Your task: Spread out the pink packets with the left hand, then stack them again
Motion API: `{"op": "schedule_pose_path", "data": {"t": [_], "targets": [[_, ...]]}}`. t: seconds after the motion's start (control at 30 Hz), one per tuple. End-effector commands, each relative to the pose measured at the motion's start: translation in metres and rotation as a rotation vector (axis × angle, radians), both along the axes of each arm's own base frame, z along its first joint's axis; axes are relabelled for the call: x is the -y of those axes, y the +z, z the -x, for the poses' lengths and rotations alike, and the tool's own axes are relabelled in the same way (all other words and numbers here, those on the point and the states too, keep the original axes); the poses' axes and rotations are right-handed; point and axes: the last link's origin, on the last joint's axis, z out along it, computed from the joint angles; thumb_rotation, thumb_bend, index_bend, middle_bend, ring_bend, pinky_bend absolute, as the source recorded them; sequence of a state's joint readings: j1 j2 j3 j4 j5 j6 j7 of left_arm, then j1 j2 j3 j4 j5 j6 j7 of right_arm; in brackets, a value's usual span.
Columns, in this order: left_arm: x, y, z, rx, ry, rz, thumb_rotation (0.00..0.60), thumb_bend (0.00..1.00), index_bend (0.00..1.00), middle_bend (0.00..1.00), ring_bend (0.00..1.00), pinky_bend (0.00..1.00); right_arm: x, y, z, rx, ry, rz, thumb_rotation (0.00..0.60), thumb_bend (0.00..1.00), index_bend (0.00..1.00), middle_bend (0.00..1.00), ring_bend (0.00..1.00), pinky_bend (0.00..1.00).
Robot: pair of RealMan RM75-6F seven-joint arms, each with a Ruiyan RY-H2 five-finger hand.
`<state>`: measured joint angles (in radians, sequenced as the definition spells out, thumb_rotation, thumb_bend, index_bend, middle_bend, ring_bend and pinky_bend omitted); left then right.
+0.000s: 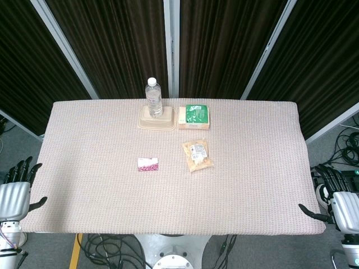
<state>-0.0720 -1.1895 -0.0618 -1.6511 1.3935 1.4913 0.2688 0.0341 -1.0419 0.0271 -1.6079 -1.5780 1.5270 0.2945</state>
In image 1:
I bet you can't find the grey partition frame rail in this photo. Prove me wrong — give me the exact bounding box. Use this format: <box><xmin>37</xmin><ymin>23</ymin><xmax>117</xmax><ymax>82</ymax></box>
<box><xmin>305</xmin><ymin>101</ymin><xmax>359</xmax><ymax>145</ymax></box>
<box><xmin>0</xmin><ymin>108</ymin><xmax>44</xmax><ymax>141</ymax></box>

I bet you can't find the pink woven tablecloth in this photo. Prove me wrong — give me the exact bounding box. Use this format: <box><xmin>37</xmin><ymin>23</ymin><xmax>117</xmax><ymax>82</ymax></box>
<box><xmin>19</xmin><ymin>99</ymin><xmax>326</xmax><ymax>235</ymax></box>

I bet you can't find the pink white candy pack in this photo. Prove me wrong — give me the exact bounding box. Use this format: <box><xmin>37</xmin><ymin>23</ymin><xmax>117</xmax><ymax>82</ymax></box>
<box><xmin>137</xmin><ymin>157</ymin><xmax>160</xmax><ymax>173</ymax></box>

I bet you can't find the dark brown curtain panel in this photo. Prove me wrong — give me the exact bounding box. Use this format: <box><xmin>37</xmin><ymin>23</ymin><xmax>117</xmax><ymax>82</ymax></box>
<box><xmin>247</xmin><ymin>0</ymin><xmax>359</xmax><ymax>140</ymax></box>
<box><xmin>0</xmin><ymin>0</ymin><xmax>92</xmax><ymax>136</ymax></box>
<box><xmin>178</xmin><ymin>0</ymin><xmax>289</xmax><ymax>100</ymax></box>
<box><xmin>45</xmin><ymin>0</ymin><xmax>169</xmax><ymax>100</ymax></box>

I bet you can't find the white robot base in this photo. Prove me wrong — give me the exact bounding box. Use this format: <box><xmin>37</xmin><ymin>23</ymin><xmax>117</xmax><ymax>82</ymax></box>
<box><xmin>134</xmin><ymin>234</ymin><xmax>211</xmax><ymax>269</ymax></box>

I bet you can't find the green white box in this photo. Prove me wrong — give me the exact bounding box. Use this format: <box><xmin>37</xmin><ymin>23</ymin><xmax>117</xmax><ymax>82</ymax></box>
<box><xmin>177</xmin><ymin>105</ymin><xmax>210</xmax><ymax>131</ymax></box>

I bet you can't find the white and black sneaker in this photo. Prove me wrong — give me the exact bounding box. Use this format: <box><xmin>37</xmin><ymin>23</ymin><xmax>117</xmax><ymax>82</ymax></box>
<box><xmin>316</xmin><ymin>184</ymin><xmax>334</xmax><ymax>210</ymax></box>

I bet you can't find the clear plastic water bottle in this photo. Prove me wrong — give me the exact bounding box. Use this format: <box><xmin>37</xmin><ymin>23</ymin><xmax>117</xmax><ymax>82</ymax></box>
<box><xmin>145</xmin><ymin>77</ymin><xmax>164</xmax><ymax>118</ymax></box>

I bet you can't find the clear bag of snacks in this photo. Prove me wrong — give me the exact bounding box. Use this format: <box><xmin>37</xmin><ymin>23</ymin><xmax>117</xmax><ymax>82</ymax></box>
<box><xmin>181</xmin><ymin>139</ymin><xmax>214</xmax><ymax>173</ymax></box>

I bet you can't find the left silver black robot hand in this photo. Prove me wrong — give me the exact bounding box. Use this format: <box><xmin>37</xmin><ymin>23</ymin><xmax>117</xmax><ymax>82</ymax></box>
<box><xmin>0</xmin><ymin>156</ymin><xmax>48</xmax><ymax>221</ymax></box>

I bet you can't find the black floor cable bundle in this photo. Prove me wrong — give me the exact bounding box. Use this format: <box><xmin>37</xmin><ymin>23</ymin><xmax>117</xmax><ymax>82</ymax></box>
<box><xmin>206</xmin><ymin>234</ymin><xmax>239</xmax><ymax>269</ymax></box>
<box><xmin>77</xmin><ymin>234</ymin><xmax>148</xmax><ymax>269</ymax></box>
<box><xmin>321</xmin><ymin>116</ymin><xmax>359</xmax><ymax>169</ymax></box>

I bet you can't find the beige plastic food container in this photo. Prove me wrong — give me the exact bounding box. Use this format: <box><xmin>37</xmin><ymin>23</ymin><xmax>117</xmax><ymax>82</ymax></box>
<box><xmin>137</xmin><ymin>105</ymin><xmax>178</xmax><ymax>131</ymax></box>

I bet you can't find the black box with number stickers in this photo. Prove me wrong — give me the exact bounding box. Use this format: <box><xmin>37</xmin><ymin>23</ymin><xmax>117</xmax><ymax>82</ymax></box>
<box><xmin>338</xmin><ymin>169</ymin><xmax>359</xmax><ymax>193</ymax></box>

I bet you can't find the yellow floor tape strip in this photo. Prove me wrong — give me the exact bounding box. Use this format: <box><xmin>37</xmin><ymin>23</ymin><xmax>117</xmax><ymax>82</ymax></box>
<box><xmin>69</xmin><ymin>234</ymin><xmax>84</xmax><ymax>269</ymax></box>

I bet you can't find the grey partition frame post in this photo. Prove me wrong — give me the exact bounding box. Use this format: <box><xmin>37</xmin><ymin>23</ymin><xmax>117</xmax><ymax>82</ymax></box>
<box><xmin>163</xmin><ymin>0</ymin><xmax>181</xmax><ymax>99</ymax></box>
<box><xmin>30</xmin><ymin>0</ymin><xmax>99</xmax><ymax>100</ymax></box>
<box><xmin>240</xmin><ymin>0</ymin><xmax>298</xmax><ymax>100</ymax></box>

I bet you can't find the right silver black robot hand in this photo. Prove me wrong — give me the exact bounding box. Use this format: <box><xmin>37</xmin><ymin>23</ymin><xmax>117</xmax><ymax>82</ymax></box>
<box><xmin>298</xmin><ymin>164</ymin><xmax>359</xmax><ymax>232</ymax></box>

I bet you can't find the green printed packet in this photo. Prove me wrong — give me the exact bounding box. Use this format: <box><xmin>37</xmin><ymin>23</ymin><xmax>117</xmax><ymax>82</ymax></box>
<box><xmin>185</xmin><ymin>104</ymin><xmax>209</xmax><ymax>124</ymax></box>

